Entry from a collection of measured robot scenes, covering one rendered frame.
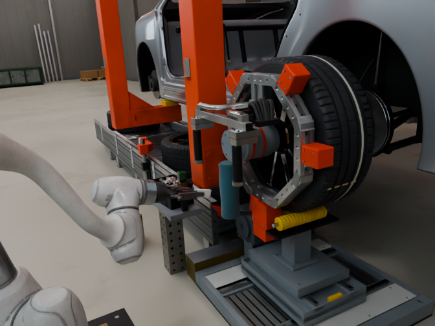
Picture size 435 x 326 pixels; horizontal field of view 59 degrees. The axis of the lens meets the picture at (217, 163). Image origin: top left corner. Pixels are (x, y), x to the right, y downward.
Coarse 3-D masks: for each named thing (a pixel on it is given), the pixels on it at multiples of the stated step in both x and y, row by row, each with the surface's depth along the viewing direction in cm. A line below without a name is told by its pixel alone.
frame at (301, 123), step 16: (240, 80) 167; (256, 80) 156; (272, 80) 146; (240, 96) 171; (288, 96) 141; (288, 112) 141; (304, 112) 139; (304, 128) 137; (304, 144) 139; (304, 176) 142; (256, 192) 172; (272, 192) 168; (288, 192) 150
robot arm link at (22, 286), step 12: (0, 252) 109; (0, 264) 109; (12, 264) 114; (0, 276) 109; (12, 276) 113; (24, 276) 116; (0, 288) 110; (12, 288) 111; (24, 288) 114; (36, 288) 117; (0, 300) 109; (12, 300) 111; (24, 300) 113; (0, 312) 110; (12, 312) 111; (0, 324) 111; (12, 324) 109
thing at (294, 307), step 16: (256, 272) 190; (272, 288) 179; (336, 288) 177; (352, 288) 172; (288, 304) 169; (304, 304) 167; (320, 304) 165; (336, 304) 168; (352, 304) 173; (304, 320) 161; (320, 320) 166
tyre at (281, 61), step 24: (264, 72) 164; (312, 72) 144; (336, 72) 148; (312, 96) 140; (336, 96) 141; (360, 96) 145; (336, 120) 138; (336, 144) 139; (360, 144) 144; (336, 168) 141; (360, 168) 148; (312, 192) 150; (336, 192) 153
